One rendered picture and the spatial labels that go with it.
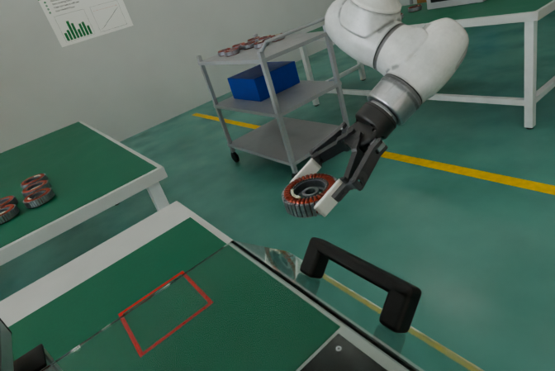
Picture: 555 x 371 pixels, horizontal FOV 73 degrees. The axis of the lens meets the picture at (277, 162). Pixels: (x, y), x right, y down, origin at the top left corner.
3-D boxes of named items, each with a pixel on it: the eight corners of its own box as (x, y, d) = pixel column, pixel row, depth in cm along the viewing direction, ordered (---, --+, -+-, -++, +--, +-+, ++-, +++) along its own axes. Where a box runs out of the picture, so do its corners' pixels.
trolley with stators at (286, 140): (282, 133, 364) (251, 26, 322) (363, 150, 285) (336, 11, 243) (232, 161, 336) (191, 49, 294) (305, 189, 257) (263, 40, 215)
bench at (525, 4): (362, 78, 454) (351, 13, 423) (589, 82, 282) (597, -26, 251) (309, 107, 413) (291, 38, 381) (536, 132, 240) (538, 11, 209)
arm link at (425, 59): (425, 116, 75) (374, 83, 81) (478, 57, 74) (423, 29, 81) (424, 91, 65) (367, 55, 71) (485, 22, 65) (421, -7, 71)
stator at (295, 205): (325, 180, 80) (321, 165, 78) (353, 202, 70) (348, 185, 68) (277, 202, 78) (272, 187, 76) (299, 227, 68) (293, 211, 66)
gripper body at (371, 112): (406, 130, 70) (373, 167, 71) (380, 120, 78) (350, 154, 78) (385, 104, 67) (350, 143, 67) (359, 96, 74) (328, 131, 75)
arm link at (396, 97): (399, 102, 78) (380, 123, 79) (376, 71, 74) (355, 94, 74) (429, 110, 70) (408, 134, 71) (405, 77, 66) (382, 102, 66)
